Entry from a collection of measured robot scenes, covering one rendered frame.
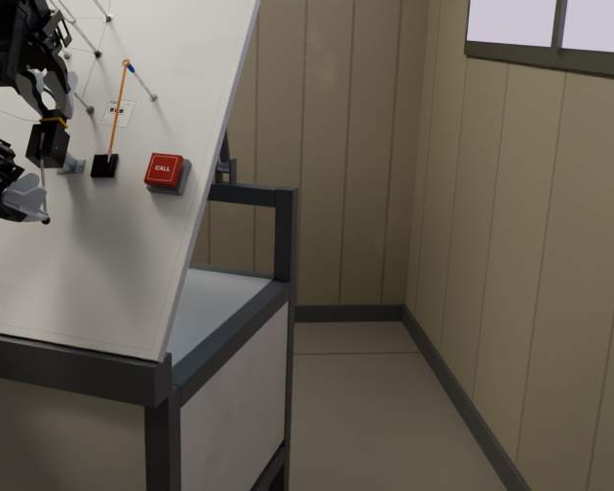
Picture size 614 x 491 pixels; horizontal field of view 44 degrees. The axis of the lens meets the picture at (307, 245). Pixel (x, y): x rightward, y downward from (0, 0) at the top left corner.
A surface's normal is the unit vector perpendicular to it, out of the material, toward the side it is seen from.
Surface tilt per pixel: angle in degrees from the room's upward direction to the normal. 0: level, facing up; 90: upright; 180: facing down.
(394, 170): 90
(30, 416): 90
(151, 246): 54
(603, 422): 90
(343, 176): 90
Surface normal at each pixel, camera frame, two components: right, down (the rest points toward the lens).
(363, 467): 0.04, -0.96
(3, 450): -0.30, 0.25
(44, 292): -0.22, -0.36
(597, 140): -0.99, 0.00
